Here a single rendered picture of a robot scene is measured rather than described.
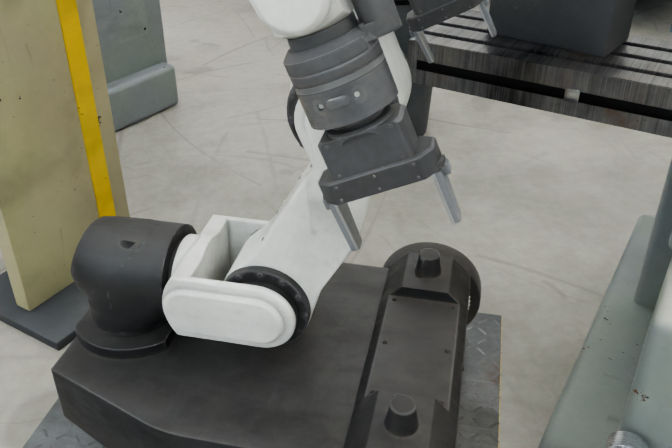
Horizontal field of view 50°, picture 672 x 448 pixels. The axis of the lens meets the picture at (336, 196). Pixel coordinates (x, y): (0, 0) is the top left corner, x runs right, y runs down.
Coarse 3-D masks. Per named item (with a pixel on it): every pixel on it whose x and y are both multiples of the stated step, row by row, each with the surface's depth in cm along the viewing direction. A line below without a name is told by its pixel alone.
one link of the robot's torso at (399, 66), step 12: (384, 36) 88; (384, 48) 87; (396, 48) 93; (396, 60) 91; (396, 72) 90; (408, 72) 95; (396, 84) 88; (408, 84) 94; (288, 96) 89; (396, 96) 87; (408, 96) 95; (288, 108) 90; (288, 120) 90; (300, 144) 92
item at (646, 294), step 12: (660, 204) 170; (660, 216) 170; (660, 228) 172; (660, 240) 173; (648, 252) 176; (660, 252) 174; (648, 264) 177; (660, 264) 176; (648, 276) 179; (660, 276) 177; (636, 288) 183; (648, 288) 180; (660, 288) 178; (636, 300) 184; (648, 300) 182
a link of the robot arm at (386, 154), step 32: (384, 64) 64; (320, 96) 63; (352, 96) 63; (384, 96) 64; (320, 128) 65; (352, 128) 66; (384, 128) 65; (352, 160) 67; (384, 160) 67; (416, 160) 66; (352, 192) 68
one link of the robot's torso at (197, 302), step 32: (224, 224) 118; (256, 224) 118; (192, 256) 110; (224, 256) 120; (192, 288) 106; (224, 288) 104; (256, 288) 103; (192, 320) 108; (224, 320) 106; (256, 320) 105; (288, 320) 105
